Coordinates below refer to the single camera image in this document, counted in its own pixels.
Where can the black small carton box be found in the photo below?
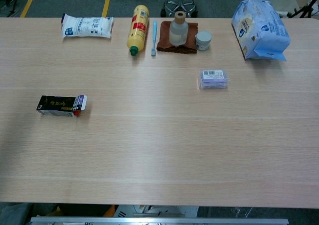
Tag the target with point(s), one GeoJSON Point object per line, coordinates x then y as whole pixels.
{"type": "Point", "coordinates": [58, 105]}

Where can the frosted glass bottle wooden cap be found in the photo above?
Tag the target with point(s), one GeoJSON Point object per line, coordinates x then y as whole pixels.
{"type": "Point", "coordinates": [179, 33]}

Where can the yellow bottle with green cap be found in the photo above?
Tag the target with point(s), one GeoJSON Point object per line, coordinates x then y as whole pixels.
{"type": "Point", "coordinates": [137, 28]}

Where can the red object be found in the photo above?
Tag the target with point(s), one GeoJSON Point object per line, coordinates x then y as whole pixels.
{"type": "Point", "coordinates": [77, 113]}

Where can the purple soap pack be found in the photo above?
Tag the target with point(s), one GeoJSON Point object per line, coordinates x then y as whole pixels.
{"type": "Point", "coordinates": [213, 79]}

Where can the light blue toothbrush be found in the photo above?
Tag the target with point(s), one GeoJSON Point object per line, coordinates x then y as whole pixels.
{"type": "Point", "coordinates": [154, 36]}

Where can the brown folded cloth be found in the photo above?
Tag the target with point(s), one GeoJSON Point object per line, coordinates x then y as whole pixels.
{"type": "Point", "coordinates": [191, 36]}

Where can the small white cream jar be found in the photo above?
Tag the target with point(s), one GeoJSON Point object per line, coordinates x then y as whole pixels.
{"type": "Point", "coordinates": [203, 40]}

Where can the chrome stool base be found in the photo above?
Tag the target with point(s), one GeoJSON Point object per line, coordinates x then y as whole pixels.
{"type": "Point", "coordinates": [179, 4]}

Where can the white blue-print salt bag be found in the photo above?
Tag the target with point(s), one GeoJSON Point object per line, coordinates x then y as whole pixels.
{"type": "Point", "coordinates": [86, 27]}

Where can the large blue tissue package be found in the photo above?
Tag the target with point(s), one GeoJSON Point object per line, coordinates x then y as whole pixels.
{"type": "Point", "coordinates": [260, 30]}

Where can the beige chair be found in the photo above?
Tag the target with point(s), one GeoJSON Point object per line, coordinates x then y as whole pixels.
{"type": "Point", "coordinates": [284, 4]}

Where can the black tripod stand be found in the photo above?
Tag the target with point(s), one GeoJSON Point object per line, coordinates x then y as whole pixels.
{"type": "Point", "coordinates": [306, 8]}

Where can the aluminium frame rail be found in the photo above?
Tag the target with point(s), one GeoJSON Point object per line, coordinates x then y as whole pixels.
{"type": "Point", "coordinates": [159, 221]}

